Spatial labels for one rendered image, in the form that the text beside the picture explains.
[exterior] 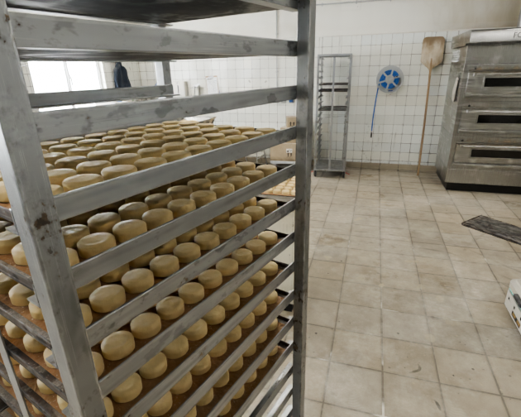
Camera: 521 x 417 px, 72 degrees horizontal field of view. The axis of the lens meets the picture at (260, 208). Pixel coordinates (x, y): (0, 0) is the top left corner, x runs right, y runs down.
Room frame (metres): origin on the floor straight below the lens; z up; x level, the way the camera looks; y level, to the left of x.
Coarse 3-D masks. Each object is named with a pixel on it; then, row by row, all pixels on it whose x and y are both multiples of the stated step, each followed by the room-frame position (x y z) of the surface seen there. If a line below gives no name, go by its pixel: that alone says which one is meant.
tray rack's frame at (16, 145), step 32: (0, 0) 0.34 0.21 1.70; (0, 32) 0.34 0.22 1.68; (0, 64) 0.33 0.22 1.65; (0, 96) 0.33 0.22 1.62; (0, 128) 0.32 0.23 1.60; (32, 128) 0.34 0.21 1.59; (0, 160) 0.33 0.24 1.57; (32, 160) 0.34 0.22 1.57; (32, 192) 0.33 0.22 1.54; (32, 224) 0.32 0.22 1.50; (32, 256) 0.33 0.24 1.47; (64, 256) 0.34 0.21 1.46; (64, 288) 0.34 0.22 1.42; (64, 320) 0.33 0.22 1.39; (0, 352) 0.47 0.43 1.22; (64, 352) 0.32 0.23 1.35; (64, 384) 0.34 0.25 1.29; (96, 384) 0.34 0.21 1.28; (96, 416) 0.33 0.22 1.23
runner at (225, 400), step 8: (288, 328) 0.82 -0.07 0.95; (280, 336) 0.79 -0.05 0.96; (272, 344) 0.75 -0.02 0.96; (264, 352) 0.72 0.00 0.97; (256, 360) 0.69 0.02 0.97; (248, 368) 0.66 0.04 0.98; (256, 368) 0.69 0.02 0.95; (240, 376) 0.64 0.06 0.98; (248, 376) 0.66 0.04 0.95; (240, 384) 0.63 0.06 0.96; (232, 392) 0.61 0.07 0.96; (224, 400) 0.58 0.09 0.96; (216, 408) 0.56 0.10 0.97; (208, 416) 0.54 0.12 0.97; (216, 416) 0.56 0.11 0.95
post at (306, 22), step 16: (304, 0) 0.84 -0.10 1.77; (304, 16) 0.84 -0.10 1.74; (304, 32) 0.84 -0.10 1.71; (304, 48) 0.84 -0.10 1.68; (304, 64) 0.84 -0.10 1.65; (304, 80) 0.83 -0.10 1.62; (304, 96) 0.83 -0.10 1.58; (304, 112) 0.83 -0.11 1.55; (304, 128) 0.83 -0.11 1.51; (304, 144) 0.83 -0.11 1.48; (304, 160) 0.83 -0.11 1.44; (304, 176) 0.83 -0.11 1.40; (304, 192) 0.83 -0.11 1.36; (304, 208) 0.83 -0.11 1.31; (304, 224) 0.83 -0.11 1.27; (304, 240) 0.83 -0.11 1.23; (304, 256) 0.83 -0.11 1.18; (304, 272) 0.84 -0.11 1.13; (304, 288) 0.84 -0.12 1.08; (304, 304) 0.84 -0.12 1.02; (304, 320) 0.84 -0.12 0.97; (304, 336) 0.84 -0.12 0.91; (304, 352) 0.85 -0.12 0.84; (304, 368) 0.85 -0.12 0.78; (304, 384) 0.85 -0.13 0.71
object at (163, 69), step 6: (156, 66) 1.09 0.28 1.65; (162, 66) 1.08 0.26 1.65; (168, 66) 1.10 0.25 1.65; (156, 72) 1.09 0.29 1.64; (162, 72) 1.08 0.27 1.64; (168, 72) 1.10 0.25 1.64; (156, 78) 1.10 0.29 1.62; (162, 78) 1.08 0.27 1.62; (168, 78) 1.09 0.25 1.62; (162, 84) 1.08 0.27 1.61
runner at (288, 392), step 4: (288, 388) 0.87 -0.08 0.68; (292, 388) 0.85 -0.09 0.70; (284, 392) 0.85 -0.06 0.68; (288, 392) 0.83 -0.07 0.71; (292, 392) 0.85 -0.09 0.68; (280, 396) 0.84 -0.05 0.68; (284, 396) 0.84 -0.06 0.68; (288, 396) 0.82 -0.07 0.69; (280, 400) 0.82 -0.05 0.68; (284, 400) 0.81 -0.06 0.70; (276, 404) 0.81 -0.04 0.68; (280, 404) 0.79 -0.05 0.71; (284, 404) 0.81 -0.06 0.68; (272, 408) 0.80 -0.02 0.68; (276, 408) 0.80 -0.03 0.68; (280, 408) 0.79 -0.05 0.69; (272, 412) 0.78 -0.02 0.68; (276, 412) 0.77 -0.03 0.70; (268, 416) 0.77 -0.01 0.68; (272, 416) 0.75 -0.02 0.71; (276, 416) 0.77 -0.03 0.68
